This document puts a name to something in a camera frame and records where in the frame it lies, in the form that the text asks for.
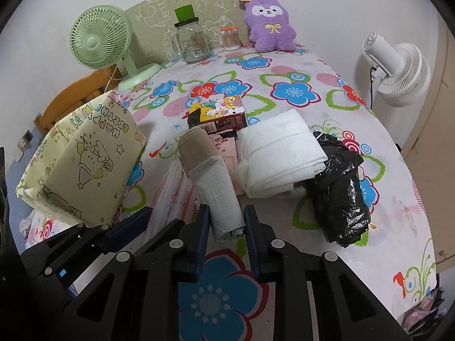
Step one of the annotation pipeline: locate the black plastic bag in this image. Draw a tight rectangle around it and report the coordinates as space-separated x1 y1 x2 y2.
305 131 371 248

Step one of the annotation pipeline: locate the clear pink packet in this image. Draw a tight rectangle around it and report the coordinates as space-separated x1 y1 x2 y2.
144 159 196 242

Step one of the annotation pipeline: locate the beige white cloth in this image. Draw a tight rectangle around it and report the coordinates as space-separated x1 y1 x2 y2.
177 127 245 241

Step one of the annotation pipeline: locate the white towel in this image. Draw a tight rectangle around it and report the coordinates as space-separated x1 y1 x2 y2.
232 109 327 199

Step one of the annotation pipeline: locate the cartoon tissue box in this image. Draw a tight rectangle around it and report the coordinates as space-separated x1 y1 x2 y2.
187 95 247 134

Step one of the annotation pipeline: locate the pink wet wipes pack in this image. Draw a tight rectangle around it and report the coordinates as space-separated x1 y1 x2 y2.
209 134 244 196

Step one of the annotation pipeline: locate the yellow fabric storage box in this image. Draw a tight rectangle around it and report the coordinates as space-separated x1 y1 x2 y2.
15 91 146 226

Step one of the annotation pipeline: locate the wooden chair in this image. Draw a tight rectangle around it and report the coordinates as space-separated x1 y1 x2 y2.
34 65 121 136

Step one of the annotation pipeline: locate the green desk fan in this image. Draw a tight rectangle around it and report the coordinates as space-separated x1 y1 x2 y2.
69 5 162 91

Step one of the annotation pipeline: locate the glass jar with green lid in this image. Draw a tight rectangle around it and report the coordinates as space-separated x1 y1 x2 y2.
174 5 211 64

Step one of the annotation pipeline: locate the green patterned cardboard panel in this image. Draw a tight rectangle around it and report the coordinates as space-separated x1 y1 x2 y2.
126 0 248 67

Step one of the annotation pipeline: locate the white desk fan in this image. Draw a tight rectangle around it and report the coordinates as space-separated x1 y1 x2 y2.
363 32 431 108

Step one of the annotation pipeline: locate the cotton swab container orange lid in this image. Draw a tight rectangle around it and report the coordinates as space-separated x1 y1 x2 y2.
220 26 241 51

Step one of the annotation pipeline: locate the purple plush bunny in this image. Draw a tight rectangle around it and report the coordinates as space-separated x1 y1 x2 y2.
244 0 296 53

